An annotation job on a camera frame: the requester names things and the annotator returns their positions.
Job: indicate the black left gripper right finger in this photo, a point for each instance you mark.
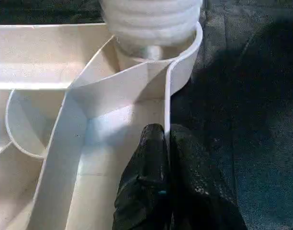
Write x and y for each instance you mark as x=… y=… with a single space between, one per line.
x=199 y=187

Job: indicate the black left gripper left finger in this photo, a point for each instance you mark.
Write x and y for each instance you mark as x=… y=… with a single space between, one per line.
x=144 y=187

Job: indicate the white plastic table leg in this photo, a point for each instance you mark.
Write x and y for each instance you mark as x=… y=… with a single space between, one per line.
x=149 y=19

